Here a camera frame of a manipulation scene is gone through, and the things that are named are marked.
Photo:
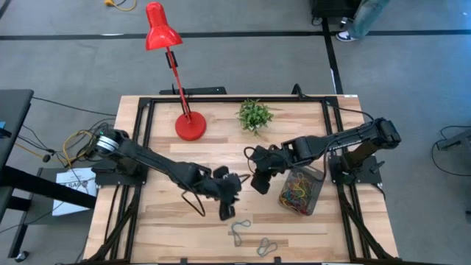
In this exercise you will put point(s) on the blue box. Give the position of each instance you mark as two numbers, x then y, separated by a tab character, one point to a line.
1	129

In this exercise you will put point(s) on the black plug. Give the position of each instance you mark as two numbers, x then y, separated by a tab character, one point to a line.
46	158

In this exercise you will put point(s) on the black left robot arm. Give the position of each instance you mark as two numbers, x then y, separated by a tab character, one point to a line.
158	162

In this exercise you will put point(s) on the white paper sheet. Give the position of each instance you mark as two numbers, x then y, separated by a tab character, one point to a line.
73	198

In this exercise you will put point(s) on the person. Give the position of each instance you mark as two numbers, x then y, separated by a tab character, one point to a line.
368	14

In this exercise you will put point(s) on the yellow rubber band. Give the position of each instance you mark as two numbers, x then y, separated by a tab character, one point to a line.
298	184
286	200

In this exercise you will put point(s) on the grey translucent plastic bin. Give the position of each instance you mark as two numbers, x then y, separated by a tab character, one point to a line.
314	173

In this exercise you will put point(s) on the dark metal desk base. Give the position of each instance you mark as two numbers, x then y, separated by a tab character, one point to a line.
456	140

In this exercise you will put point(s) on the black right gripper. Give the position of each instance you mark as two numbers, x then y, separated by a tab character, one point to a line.
272	162

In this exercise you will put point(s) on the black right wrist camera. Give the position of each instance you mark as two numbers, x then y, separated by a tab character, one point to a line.
260	151

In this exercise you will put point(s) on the red rubber band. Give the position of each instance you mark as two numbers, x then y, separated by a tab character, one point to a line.
291	183
304	207

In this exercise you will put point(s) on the black wheeled cart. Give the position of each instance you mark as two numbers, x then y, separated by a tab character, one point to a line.
331	7

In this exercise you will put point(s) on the black clamp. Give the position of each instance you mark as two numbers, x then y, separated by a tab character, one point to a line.
296	90

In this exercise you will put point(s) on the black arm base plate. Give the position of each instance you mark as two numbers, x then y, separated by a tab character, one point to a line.
368	176
110	178

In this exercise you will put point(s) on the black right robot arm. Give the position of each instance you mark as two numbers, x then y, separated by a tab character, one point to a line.
331	141

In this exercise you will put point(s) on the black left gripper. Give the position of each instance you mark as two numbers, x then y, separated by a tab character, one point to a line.
228	189

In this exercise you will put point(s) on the black side desk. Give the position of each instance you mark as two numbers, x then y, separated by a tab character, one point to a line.
14	106

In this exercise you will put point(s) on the red desk lamp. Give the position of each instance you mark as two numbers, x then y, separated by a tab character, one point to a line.
190	127

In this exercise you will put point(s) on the small green potted plant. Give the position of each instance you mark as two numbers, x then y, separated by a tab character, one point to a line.
254	116

